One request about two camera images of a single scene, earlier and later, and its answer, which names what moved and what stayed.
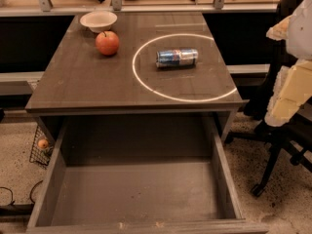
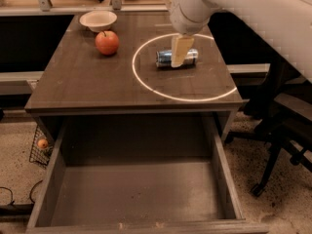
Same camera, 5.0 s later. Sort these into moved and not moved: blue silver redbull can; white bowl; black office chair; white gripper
Moved: white gripper
Not moved: white bowl; blue silver redbull can; black office chair
